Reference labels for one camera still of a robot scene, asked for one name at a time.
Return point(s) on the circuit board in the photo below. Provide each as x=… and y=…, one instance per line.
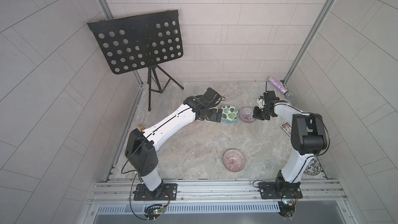
x=286, y=210
x=152, y=212

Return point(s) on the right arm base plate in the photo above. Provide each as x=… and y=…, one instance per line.
x=273, y=191

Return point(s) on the right circuit board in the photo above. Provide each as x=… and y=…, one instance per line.
x=286, y=210

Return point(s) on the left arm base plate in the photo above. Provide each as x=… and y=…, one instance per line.
x=164, y=192

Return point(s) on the playing card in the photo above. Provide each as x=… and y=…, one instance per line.
x=287, y=128

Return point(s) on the left circuit board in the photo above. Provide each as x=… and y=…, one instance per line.
x=152, y=212

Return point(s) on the gold chess piece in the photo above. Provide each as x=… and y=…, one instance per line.
x=141, y=127

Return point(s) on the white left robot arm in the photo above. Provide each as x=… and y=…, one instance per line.
x=142, y=146

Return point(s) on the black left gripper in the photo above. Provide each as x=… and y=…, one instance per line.
x=213, y=114

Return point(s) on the green leaf pattern bowl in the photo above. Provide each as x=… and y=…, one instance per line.
x=229, y=121

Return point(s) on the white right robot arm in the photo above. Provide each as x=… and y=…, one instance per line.
x=308, y=137

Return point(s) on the purple striped bowl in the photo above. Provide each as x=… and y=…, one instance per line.
x=246, y=114
x=234, y=160

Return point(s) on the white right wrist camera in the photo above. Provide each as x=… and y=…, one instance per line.
x=261, y=102

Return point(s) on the aluminium front rail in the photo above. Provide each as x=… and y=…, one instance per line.
x=218, y=190

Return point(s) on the black white floral bowl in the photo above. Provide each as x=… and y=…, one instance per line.
x=314, y=168

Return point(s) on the black perforated music stand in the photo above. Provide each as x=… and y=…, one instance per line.
x=142, y=41

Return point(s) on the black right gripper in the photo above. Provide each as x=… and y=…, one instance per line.
x=256, y=110

